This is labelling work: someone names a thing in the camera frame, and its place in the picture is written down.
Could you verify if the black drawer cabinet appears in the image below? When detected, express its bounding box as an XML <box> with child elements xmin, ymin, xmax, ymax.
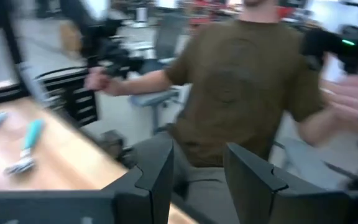
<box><xmin>37</xmin><ymin>70</ymin><xmax>99</xmax><ymax>127</ymax></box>

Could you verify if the teal-handled metal fork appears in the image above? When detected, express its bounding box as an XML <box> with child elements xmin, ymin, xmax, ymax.
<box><xmin>4</xmin><ymin>119</ymin><xmax>45</xmax><ymax>175</ymax></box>

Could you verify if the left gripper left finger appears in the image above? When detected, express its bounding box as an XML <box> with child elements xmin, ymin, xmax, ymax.
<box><xmin>103</xmin><ymin>138</ymin><xmax>175</xmax><ymax>224</ymax></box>

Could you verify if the standing person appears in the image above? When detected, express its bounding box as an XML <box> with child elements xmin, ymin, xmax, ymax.
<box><xmin>84</xmin><ymin>0</ymin><xmax>358</xmax><ymax>224</ymax></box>

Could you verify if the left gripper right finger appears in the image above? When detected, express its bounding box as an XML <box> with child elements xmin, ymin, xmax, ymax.
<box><xmin>224</xmin><ymin>142</ymin><xmax>351</xmax><ymax>224</ymax></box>

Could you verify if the grey office chair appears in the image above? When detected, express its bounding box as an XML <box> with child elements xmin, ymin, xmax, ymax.
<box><xmin>129</xmin><ymin>88</ymin><xmax>180</xmax><ymax>134</ymax></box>

